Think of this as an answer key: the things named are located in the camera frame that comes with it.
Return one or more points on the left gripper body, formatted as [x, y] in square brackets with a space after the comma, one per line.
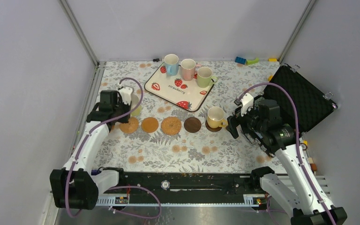
[120, 107]

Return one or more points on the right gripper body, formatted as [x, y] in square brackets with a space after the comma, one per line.
[251, 121]

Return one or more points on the yellow mug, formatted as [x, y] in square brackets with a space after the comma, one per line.
[216, 117]

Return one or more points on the yellow-green mug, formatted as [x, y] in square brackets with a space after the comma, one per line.
[135, 106]

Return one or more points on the green mug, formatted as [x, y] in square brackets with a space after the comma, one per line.
[205, 77]

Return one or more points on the blue mug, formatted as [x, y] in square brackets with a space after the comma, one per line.
[171, 64]

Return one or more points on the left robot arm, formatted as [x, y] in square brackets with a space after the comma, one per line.
[74, 186]

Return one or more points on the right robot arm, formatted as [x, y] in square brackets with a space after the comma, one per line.
[307, 204]

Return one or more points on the dark wooden coaster under mug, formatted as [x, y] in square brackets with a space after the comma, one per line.
[212, 129]

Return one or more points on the tan woven coaster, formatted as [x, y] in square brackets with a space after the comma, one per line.
[130, 127]

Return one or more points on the small dark wooden coaster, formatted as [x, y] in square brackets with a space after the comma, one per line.
[192, 124]

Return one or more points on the light bamboo coaster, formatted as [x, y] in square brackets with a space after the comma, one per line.
[149, 125]

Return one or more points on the woven rattan coaster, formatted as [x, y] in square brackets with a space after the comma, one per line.
[171, 126]

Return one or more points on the floral tablecloth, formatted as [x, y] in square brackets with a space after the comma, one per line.
[203, 151]

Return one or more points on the black poker chip case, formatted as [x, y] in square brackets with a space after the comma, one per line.
[303, 106]

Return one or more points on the strawberry print tray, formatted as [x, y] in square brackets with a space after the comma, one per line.
[173, 89]

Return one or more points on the green toy brick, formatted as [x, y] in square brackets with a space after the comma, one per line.
[251, 62]

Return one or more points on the blue toy brick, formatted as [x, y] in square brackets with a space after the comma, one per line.
[240, 60]

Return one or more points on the pink mug back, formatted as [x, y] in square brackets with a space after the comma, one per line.
[188, 68]

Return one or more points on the white poker chip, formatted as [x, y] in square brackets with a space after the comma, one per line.
[165, 184]

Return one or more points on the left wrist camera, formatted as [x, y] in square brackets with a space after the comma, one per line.
[126, 94]

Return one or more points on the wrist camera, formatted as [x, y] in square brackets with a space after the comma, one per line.
[245, 102]
[126, 94]

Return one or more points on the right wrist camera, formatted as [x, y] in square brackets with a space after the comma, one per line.
[245, 102]

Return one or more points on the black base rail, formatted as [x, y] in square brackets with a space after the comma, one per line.
[186, 189]

